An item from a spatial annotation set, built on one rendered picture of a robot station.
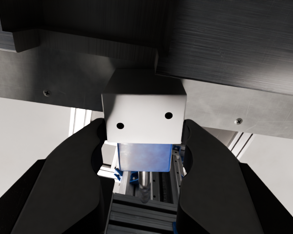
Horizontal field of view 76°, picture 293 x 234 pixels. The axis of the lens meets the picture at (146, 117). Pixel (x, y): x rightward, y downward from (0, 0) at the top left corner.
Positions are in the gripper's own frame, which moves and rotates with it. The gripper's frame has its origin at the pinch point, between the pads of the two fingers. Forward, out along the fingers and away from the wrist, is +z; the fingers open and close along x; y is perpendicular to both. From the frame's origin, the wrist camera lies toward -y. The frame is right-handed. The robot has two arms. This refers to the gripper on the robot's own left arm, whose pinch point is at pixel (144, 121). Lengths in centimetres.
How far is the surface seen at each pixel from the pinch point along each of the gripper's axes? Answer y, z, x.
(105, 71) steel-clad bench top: -2.0, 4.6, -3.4
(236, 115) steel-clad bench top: 2.0, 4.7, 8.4
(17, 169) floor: 92, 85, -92
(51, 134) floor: 62, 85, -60
